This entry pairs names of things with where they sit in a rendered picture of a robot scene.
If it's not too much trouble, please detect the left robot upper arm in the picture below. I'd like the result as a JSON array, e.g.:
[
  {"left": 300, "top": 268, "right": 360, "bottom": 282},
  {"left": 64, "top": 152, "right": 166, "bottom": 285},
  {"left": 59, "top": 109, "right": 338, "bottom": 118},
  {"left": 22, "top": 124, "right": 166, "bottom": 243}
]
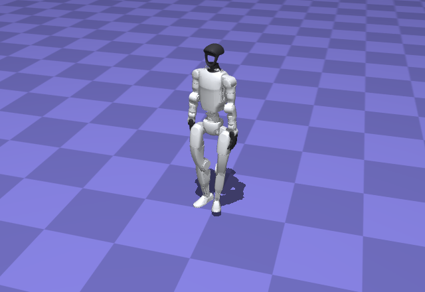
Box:
[{"left": 222, "top": 74, "right": 237, "bottom": 113}]

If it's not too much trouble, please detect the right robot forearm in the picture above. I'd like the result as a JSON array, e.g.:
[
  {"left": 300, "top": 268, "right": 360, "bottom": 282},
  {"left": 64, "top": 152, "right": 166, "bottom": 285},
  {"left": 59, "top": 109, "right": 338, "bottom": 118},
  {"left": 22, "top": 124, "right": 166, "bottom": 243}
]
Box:
[{"left": 187, "top": 100, "right": 198, "bottom": 122}]

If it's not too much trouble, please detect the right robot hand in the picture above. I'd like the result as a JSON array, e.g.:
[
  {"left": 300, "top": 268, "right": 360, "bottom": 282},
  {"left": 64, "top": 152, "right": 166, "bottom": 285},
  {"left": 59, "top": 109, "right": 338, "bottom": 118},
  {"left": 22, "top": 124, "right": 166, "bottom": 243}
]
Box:
[{"left": 188, "top": 119, "right": 195, "bottom": 130}]

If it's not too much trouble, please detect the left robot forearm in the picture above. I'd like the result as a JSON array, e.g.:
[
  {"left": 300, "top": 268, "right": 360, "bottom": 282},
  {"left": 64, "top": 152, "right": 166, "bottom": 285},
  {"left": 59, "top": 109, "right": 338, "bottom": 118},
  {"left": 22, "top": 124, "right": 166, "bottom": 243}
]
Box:
[{"left": 227, "top": 105, "right": 238, "bottom": 136}]

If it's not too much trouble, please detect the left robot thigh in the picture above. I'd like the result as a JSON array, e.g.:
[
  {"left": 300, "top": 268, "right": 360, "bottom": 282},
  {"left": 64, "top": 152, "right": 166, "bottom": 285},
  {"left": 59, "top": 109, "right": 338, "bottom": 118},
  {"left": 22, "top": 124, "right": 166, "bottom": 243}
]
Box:
[{"left": 214, "top": 126, "right": 231, "bottom": 174}]

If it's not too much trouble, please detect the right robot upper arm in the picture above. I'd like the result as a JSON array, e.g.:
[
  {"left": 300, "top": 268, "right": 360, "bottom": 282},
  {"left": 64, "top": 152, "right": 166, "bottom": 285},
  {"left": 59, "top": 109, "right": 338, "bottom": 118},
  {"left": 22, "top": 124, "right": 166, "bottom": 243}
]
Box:
[{"left": 189, "top": 68, "right": 202, "bottom": 103}]

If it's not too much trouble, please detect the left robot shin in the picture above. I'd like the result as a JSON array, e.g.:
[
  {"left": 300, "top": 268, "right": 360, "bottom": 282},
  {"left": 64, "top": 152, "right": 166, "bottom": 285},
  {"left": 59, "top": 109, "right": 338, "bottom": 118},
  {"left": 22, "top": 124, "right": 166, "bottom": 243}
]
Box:
[{"left": 214, "top": 171, "right": 226, "bottom": 203}]

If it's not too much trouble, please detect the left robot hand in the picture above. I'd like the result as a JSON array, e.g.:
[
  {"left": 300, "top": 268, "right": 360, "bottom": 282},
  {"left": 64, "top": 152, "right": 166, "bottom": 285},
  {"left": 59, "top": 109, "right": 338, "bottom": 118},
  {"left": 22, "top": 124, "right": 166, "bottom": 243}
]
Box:
[{"left": 227, "top": 131, "right": 238, "bottom": 151}]

